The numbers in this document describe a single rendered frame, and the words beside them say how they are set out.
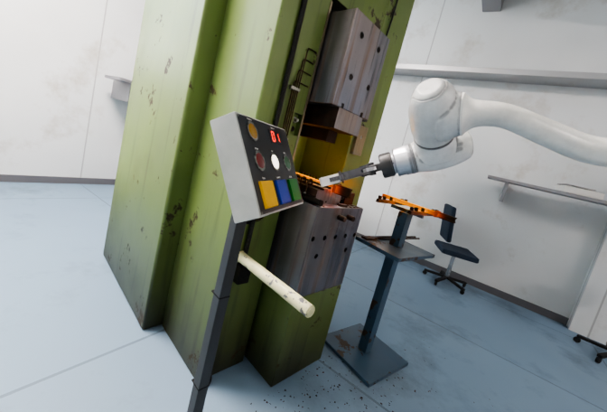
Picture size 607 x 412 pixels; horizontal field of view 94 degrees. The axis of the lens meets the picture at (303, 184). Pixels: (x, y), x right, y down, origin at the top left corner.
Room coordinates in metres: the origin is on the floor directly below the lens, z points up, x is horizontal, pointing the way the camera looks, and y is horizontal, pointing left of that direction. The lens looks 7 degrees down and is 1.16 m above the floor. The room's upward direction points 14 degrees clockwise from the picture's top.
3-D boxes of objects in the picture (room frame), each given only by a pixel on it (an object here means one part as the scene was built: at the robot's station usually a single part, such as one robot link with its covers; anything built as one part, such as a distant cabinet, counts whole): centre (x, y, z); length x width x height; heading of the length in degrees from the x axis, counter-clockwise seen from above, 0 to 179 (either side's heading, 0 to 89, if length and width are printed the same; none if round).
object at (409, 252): (1.67, -0.63, 0.71); 0.40 x 0.30 x 0.02; 130
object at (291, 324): (1.56, -0.01, 0.23); 0.56 x 0.38 x 0.47; 48
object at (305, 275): (1.56, -0.01, 0.69); 0.56 x 0.38 x 0.45; 48
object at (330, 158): (1.89, -0.13, 1.15); 0.44 x 0.26 x 2.30; 48
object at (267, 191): (0.77, 0.09, 1.01); 0.07 x 0.05 x 0.07; 163
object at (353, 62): (1.54, -0.01, 1.56); 0.42 x 0.39 x 0.40; 48
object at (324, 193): (1.51, 0.02, 0.96); 0.42 x 0.20 x 0.09; 48
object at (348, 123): (1.51, 0.02, 1.32); 0.42 x 0.20 x 0.10; 48
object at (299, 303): (1.06, 0.03, 0.62); 0.44 x 0.05 x 0.05; 48
